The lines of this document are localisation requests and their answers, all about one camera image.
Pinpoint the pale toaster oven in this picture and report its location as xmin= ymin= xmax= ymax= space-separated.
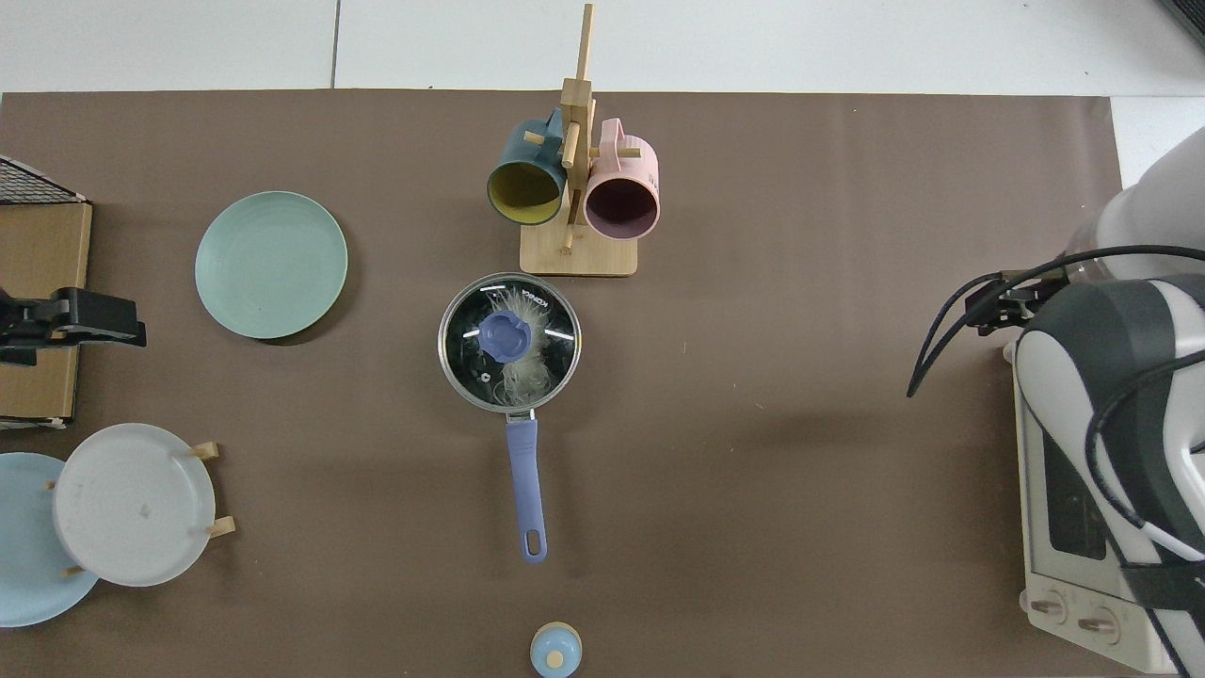
xmin=1010 ymin=341 xmax=1205 ymax=675

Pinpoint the white vermicelli bundle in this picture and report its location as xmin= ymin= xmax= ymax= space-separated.
xmin=484 ymin=287 xmax=557 ymax=409

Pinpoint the pink cup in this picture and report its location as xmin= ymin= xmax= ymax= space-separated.
xmin=584 ymin=118 xmax=661 ymax=240

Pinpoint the black pot blue handle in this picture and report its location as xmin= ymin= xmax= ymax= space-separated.
xmin=438 ymin=273 xmax=582 ymax=564

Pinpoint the wooden plate rack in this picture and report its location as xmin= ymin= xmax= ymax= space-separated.
xmin=45 ymin=441 xmax=236 ymax=578

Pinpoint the green plate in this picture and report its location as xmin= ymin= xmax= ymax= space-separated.
xmin=195 ymin=191 xmax=349 ymax=340

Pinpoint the small blue round thing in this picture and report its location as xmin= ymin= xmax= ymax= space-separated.
xmin=530 ymin=622 xmax=583 ymax=678

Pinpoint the wire basket wooden floor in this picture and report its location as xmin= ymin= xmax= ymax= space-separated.
xmin=0 ymin=155 xmax=93 ymax=429

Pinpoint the glass lid blue knob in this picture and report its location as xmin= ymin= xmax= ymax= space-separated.
xmin=438 ymin=273 xmax=582 ymax=414

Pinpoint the brown table cloth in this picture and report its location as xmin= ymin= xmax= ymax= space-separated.
xmin=0 ymin=89 xmax=1132 ymax=678

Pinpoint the white plate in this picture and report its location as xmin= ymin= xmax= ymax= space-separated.
xmin=52 ymin=423 xmax=217 ymax=588

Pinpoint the dark teal cup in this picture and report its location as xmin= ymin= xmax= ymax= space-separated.
xmin=487 ymin=106 xmax=568 ymax=227

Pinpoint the black angular object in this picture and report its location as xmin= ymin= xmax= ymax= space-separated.
xmin=1161 ymin=0 xmax=1205 ymax=50

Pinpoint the wooden cup stand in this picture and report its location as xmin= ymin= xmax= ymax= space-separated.
xmin=520 ymin=3 xmax=641 ymax=278

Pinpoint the light blue plate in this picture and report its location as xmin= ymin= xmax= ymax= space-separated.
xmin=0 ymin=452 xmax=100 ymax=629

